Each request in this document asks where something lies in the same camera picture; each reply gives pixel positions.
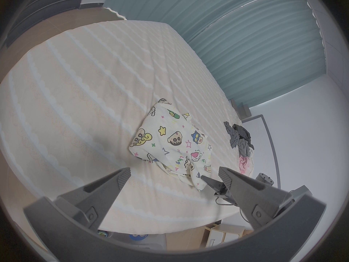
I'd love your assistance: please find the black cable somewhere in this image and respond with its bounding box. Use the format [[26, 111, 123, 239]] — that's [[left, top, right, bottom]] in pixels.
[[215, 196, 250, 223]]

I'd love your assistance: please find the bed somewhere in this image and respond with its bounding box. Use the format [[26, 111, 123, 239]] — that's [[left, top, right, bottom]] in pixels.
[[0, 19, 282, 235]]

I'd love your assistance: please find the pink garment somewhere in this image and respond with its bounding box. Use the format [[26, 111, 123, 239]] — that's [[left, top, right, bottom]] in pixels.
[[238, 155, 256, 174]]

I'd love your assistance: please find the dark grey garment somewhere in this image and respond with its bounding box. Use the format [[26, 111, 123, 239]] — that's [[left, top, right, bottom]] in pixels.
[[224, 121, 241, 149]]

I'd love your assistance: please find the pale wooden cabinet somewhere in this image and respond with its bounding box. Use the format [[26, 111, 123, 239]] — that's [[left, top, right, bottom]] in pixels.
[[204, 222, 254, 249]]

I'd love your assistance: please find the light grey garment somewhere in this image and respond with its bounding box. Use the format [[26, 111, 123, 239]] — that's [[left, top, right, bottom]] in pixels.
[[237, 138, 255, 157]]

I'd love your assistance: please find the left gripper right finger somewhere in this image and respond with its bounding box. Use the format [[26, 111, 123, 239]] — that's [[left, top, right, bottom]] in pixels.
[[219, 166, 295, 226]]

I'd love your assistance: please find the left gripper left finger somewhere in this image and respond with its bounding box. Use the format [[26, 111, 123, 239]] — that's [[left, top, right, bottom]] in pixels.
[[56, 167, 131, 231]]

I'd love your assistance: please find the white printed pyjama top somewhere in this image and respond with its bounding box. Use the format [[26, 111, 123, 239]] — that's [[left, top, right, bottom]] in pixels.
[[129, 98, 214, 192]]

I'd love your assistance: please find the blue-green curtain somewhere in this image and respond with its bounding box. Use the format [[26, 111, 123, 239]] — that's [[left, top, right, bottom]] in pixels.
[[104, 0, 328, 108]]

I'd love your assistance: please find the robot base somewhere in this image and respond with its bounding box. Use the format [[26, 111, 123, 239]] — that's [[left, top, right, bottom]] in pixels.
[[97, 229, 167, 252]]

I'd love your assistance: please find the grey bedside table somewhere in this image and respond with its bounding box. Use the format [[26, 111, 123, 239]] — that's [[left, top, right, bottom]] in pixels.
[[230, 99, 252, 120]]

